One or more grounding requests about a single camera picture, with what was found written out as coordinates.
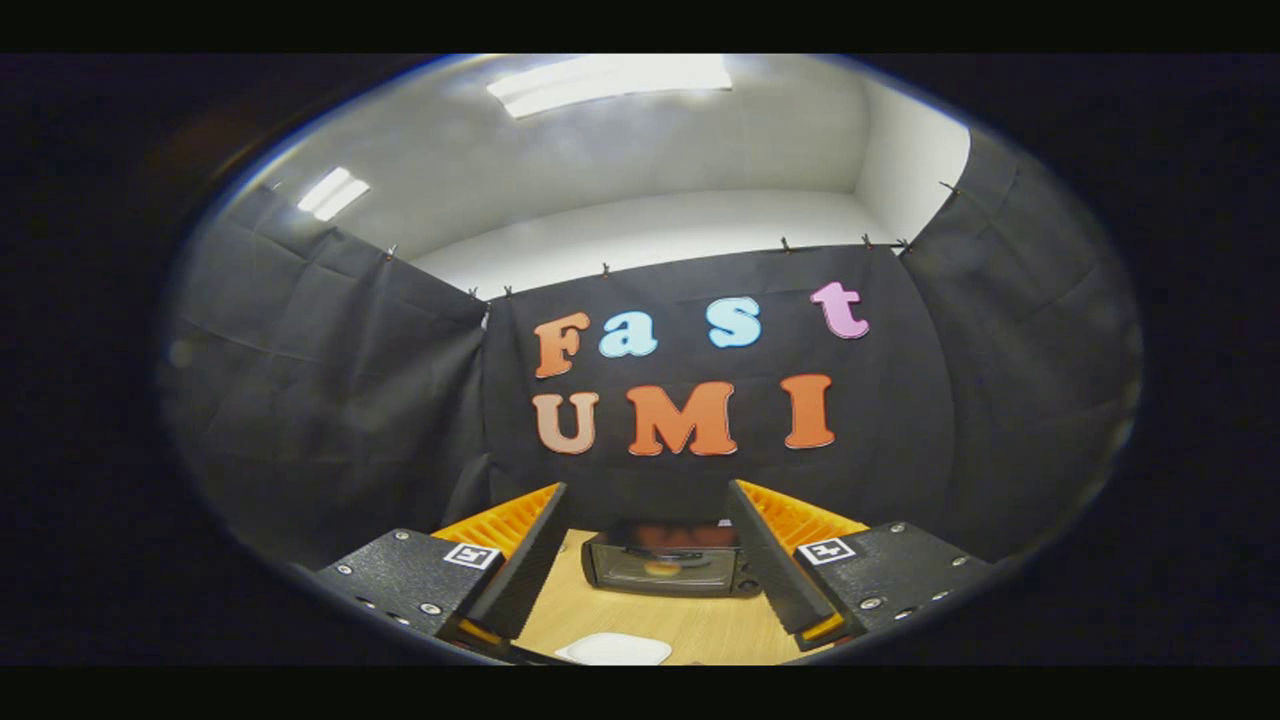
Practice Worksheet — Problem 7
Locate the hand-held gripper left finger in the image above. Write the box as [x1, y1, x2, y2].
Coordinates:
[315, 482, 571, 656]

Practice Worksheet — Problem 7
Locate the small ceiling light panel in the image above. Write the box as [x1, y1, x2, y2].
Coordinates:
[297, 166, 371, 222]

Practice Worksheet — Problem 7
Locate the black toaster oven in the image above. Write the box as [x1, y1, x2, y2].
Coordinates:
[581, 520, 763, 599]

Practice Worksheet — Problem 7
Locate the large ceiling light panel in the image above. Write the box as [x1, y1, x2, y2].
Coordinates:
[487, 54, 733, 119]

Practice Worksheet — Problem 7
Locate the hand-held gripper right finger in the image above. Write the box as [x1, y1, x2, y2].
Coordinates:
[728, 479, 996, 651]

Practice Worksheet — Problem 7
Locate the white plate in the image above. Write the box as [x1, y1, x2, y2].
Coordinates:
[555, 632, 673, 666]

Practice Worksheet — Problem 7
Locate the black backdrop cloth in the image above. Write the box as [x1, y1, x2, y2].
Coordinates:
[160, 130, 1146, 571]

